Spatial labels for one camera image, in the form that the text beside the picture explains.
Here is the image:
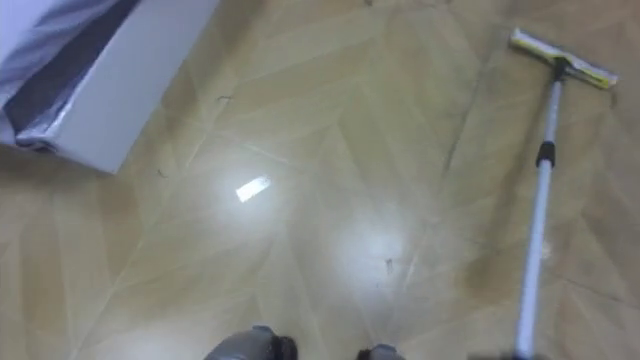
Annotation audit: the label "white floor mop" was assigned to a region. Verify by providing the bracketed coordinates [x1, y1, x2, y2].
[508, 27, 620, 360]

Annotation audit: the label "robot legs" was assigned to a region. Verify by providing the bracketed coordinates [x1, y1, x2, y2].
[203, 325, 407, 360]

